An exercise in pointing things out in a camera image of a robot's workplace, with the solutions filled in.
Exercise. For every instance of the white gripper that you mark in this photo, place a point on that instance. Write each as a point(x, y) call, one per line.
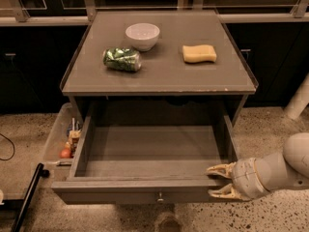
point(243, 178)

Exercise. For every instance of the grey top drawer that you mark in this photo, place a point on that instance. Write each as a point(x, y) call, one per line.
point(146, 152)

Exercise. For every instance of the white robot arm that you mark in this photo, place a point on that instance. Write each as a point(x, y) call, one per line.
point(288, 169)

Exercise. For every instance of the grey drawer cabinet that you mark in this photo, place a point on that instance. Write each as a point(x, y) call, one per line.
point(164, 72)

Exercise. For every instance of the yellow sponge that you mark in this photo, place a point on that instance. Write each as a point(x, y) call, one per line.
point(199, 53)

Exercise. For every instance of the brown snack box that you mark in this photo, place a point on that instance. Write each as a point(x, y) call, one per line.
point(74, 136)

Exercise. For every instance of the crushed green can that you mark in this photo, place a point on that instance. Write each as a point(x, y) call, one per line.
point(122, 59)

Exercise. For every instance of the orange round fruit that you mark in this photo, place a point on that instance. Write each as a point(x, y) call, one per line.
point(65, 153)

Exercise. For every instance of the white bowl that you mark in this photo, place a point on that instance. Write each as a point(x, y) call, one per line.
point(142, 36)

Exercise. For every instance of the clear plastic bin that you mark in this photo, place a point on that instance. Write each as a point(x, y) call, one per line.
point(58, 138)

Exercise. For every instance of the black pole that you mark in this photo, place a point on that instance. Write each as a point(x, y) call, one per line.
point(40, 172)

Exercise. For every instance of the metal railing frame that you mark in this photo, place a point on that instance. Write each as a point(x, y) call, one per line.
point(79, 11)

